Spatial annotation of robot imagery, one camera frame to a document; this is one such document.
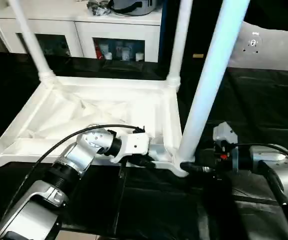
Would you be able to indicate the white glass-door cabinet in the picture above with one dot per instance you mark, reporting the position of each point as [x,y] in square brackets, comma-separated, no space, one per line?
[66,27]

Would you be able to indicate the white plastic table top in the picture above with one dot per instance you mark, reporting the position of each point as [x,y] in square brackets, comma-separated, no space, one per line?
[71,110]

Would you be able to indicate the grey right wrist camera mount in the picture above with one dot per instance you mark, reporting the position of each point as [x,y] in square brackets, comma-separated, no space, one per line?
[224,133]

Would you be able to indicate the black work mat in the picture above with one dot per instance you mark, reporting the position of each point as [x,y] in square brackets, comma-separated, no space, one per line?
[259,105]

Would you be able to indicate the grey round helmet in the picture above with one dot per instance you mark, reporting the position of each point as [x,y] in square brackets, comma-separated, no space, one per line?
[133,7]

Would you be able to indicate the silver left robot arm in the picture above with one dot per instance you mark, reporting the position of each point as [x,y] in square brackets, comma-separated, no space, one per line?
[81,152]

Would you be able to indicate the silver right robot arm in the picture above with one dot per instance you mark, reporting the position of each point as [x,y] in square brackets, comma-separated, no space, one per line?
[271,165]

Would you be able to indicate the small white jar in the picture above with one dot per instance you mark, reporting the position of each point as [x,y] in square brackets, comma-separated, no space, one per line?
[139,56]
[125,54]
[108,56]

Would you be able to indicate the black cabinet with gold label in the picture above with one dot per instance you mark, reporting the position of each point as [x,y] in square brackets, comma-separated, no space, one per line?
[198,37]

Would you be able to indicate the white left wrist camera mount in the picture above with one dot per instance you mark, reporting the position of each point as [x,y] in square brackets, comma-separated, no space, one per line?
[136,143]

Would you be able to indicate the dark clutter pile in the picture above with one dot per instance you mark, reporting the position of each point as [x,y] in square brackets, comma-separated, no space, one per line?
[98,8]

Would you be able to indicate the grey cushion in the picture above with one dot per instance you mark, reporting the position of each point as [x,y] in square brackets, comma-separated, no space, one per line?
[271,50]

